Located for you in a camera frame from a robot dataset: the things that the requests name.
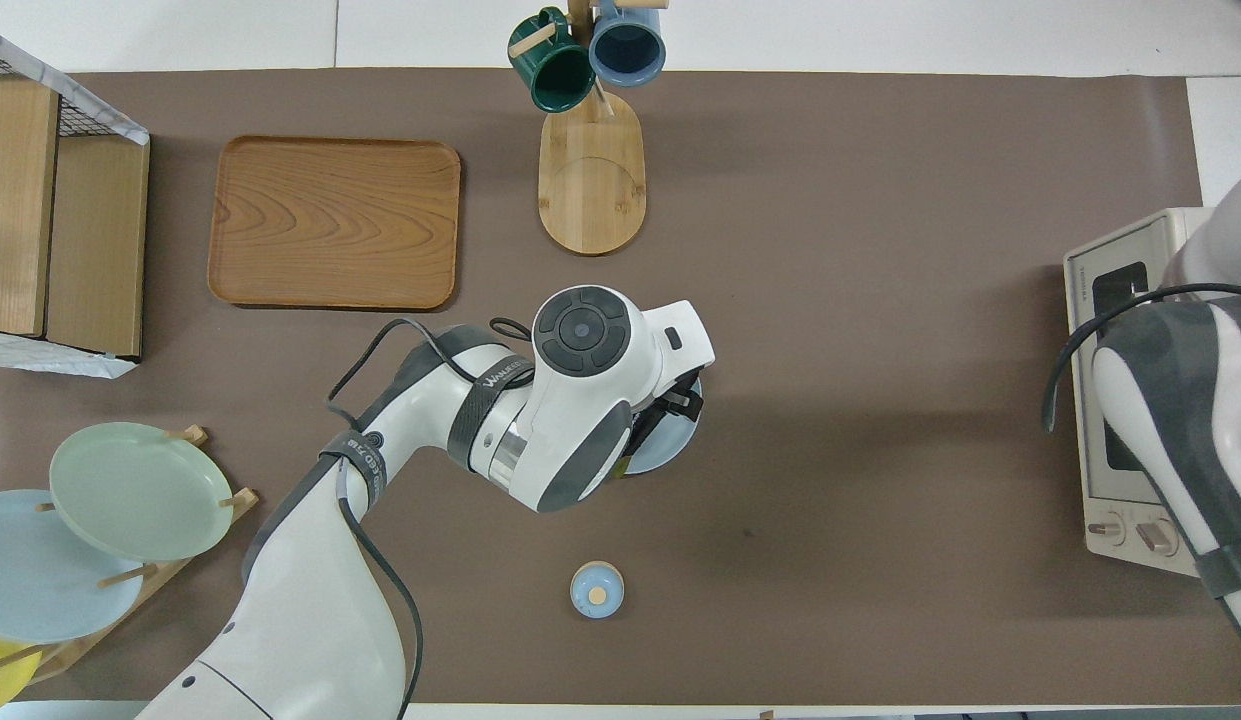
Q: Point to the beige toaster oven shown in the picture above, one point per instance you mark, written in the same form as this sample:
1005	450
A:
1092	480

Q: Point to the yellow plate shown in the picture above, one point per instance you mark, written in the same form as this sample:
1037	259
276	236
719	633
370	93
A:
0	680

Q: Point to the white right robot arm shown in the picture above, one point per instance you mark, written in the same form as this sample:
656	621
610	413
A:
1130	400

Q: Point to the wooden mug tree stand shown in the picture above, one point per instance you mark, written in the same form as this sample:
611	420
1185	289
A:
592	185

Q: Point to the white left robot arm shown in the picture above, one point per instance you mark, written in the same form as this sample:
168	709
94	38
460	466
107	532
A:
310	600

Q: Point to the pale green plate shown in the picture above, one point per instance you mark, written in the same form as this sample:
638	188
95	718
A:
140	490

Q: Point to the dark green mug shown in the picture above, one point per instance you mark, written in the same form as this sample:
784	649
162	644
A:
555	65

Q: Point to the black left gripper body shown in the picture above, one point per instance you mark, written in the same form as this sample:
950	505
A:
680	405

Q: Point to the wooden serving tray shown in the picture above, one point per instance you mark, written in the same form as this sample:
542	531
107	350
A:
335	222

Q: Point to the light blue racked plate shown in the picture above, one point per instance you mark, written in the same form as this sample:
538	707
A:
40	590

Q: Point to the light blue serving plate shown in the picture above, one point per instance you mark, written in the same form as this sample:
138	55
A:
670	450

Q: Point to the brown table mat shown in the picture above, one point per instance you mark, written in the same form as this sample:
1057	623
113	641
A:
880	400

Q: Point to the blue mug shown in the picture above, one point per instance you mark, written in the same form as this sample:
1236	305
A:
627	45

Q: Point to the wooden plate rack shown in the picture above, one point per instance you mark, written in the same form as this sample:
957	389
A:
130	576

